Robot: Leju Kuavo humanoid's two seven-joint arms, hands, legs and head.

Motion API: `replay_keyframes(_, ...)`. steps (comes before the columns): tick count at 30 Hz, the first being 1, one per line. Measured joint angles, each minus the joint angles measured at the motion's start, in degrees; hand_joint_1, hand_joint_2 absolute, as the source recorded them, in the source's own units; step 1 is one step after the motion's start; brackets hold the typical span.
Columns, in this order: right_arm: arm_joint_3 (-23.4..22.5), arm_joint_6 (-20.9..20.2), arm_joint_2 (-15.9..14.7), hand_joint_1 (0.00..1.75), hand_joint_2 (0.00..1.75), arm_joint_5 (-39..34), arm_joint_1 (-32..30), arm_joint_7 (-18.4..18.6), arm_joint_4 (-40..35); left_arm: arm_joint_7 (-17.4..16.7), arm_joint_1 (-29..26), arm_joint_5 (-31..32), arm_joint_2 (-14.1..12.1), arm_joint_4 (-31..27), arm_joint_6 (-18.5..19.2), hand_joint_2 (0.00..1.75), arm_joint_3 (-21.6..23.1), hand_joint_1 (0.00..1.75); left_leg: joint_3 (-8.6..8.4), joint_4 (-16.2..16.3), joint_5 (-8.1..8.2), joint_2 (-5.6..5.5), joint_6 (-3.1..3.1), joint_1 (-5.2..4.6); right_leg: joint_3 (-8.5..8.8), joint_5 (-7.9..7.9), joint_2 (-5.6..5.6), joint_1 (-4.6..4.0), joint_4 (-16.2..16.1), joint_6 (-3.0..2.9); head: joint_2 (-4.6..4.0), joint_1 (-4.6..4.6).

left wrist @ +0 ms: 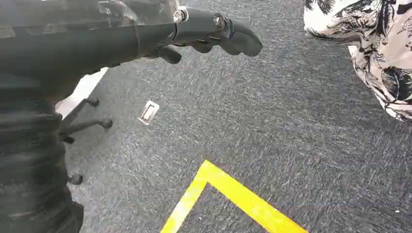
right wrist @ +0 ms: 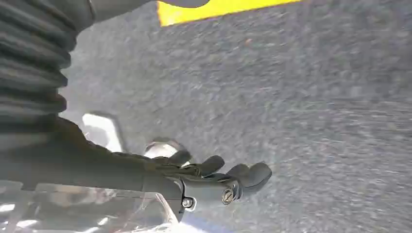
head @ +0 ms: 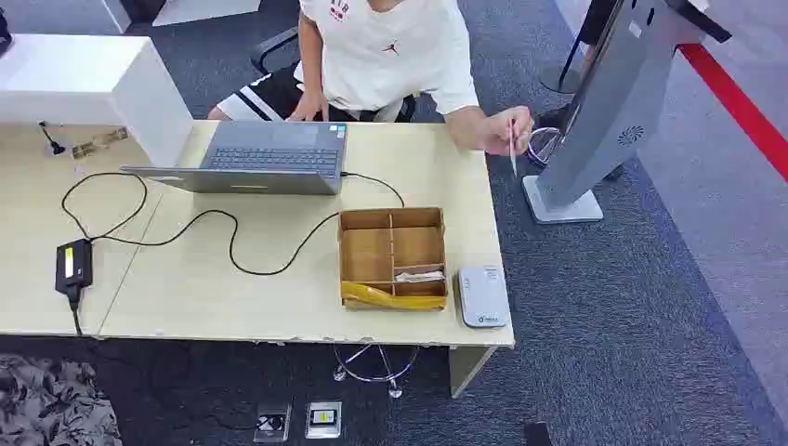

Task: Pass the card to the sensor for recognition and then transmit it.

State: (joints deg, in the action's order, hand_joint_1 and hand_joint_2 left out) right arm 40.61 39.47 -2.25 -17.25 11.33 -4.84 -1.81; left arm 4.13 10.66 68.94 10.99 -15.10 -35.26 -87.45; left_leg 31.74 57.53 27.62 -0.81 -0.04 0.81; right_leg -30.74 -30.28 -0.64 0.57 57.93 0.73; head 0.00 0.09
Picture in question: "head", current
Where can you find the wooden compartment box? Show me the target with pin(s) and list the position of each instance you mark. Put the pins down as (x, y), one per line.
(369, 252)

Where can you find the robot's black foot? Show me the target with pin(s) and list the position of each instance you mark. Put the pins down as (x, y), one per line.
(537, 435)

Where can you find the black power adapter brick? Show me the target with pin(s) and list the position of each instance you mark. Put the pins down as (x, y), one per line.
(74, 264)

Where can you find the grey kiosk stand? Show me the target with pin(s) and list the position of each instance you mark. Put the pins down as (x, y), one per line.
(606, 104)

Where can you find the white cards stack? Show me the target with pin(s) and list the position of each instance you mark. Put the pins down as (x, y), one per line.
(420, 276)

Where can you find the grey patterned cloth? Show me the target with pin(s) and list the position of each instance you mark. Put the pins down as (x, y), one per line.
(52, 403)

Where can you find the yellow tape strip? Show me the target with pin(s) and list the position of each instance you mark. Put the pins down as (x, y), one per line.
(394, 300)

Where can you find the white card reader device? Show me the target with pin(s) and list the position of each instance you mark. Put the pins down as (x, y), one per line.
(483, 297)

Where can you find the small black desk plug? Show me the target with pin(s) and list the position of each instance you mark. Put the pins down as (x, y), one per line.
(54, 146)

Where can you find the chrome stool base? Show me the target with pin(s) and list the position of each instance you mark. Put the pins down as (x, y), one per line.
(389, 377)

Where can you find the white flat board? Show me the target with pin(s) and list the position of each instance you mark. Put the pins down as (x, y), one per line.
(206, 9)

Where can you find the clear brown tape piece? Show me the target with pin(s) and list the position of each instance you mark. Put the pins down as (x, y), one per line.
(98, 143)

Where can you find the person's right hand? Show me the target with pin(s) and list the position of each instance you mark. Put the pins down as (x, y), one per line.
(308, 106)

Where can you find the silver floor socket yellow label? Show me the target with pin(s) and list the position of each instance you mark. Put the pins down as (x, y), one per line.
(323, 420)

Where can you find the black office chair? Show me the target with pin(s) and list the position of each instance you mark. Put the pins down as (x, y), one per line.
(271, 49)

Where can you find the black pole stand base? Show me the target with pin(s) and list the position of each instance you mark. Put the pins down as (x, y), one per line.
(559, 80)

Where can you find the silver floor socket open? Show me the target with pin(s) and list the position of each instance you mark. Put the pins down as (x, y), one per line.
(271, 423)

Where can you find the grey laptop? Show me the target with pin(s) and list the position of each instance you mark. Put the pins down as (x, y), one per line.
(271, 160)

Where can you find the person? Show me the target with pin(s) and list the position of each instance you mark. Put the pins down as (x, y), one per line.
(382, 55)

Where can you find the white cabinet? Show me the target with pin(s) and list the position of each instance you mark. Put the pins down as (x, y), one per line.
(80, 80)

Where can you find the person's left hand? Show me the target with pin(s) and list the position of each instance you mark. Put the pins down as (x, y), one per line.
(502, 132)

